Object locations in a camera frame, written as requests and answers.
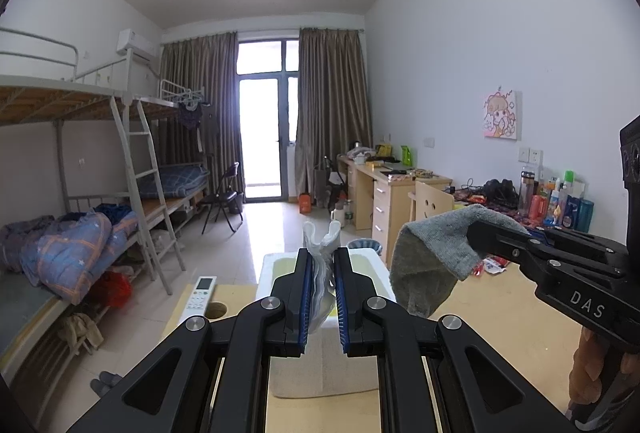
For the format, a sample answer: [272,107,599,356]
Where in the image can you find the grey towel cloth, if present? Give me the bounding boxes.
[390,204,528,318]

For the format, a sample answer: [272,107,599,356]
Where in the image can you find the white cloth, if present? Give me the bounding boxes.
[303,221,342,335]

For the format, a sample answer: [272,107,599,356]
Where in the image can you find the person's right hand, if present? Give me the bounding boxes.
[568,328,639,405]

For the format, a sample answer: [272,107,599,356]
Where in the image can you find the blue shampoo bottle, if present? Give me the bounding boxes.
[561,196,594,233]

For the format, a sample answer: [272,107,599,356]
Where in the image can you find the red can container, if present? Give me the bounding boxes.
[528,194,548,225]

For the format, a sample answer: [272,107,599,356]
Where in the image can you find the white air conditioner remote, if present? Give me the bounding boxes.
[180,276,217,323]

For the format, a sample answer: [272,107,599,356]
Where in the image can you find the white styrofoam box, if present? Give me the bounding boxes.
[256,248,396,398]

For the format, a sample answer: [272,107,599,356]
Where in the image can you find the white snack packet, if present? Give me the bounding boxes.
[483,257,510,275]

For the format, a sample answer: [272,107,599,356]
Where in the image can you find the red snack packet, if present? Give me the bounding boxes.
[472,260,485,277]

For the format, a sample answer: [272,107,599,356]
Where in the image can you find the red plastic bag under bed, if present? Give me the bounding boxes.
[87,271,132,309]

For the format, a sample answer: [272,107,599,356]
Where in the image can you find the steel thermos bottle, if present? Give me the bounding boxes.
[518,166,536,217]

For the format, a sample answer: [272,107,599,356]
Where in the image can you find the black headphones bag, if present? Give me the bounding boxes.
[482,178,520,210]

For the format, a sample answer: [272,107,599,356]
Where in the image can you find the patterned desk cloth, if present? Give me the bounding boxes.
[450,186,551,231]

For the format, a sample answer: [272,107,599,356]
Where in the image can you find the blue lined trash bin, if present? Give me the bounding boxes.
[347,238,383,257]

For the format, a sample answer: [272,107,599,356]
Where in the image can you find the blue plaid quilt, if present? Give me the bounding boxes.
[1,204,138,305]

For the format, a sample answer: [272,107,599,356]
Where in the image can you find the wooden smiley face chair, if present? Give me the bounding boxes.
[409,180,454,222]

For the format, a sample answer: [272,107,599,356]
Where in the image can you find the white thermos kettle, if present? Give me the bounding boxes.
[331,208,345,227]

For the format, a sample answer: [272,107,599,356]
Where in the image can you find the light wooden desk with drawers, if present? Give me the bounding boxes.
[338,156,451,267]

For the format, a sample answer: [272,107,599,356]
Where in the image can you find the black folding chair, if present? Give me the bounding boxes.
[200,161,244,235]

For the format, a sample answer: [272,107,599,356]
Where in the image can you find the folded blue checked bedding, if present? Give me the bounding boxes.
[137,164,209,199]

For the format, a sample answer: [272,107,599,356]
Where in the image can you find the orange bag on floor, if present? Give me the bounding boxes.
[297,192,312,214]

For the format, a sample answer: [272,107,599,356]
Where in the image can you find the green snack bag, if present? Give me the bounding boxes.
[401,145,413,167]

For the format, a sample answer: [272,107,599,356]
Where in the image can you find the metal bunk bed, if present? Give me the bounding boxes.
[1,28,207,381]

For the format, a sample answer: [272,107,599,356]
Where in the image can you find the hanging dark clothes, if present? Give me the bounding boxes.
[178,102,209,130]

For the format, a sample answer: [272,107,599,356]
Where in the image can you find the right brown curtain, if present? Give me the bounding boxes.
[295,28,373,194]

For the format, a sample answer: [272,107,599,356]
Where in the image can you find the brown curtain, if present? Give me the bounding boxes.
[295,28,373,194]
[156,32,242,190]

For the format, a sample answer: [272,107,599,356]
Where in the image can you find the left brown curtain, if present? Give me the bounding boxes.
[156,32,242,190]

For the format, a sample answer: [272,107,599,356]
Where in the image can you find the glass balcony door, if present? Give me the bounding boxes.
[236,38,298,202]

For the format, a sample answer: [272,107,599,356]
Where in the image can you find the pink cartoon wall picture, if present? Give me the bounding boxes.
[483,86,518,140]

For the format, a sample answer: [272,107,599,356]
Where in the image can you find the white wall air conditioner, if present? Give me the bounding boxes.
[116,29,157,61]

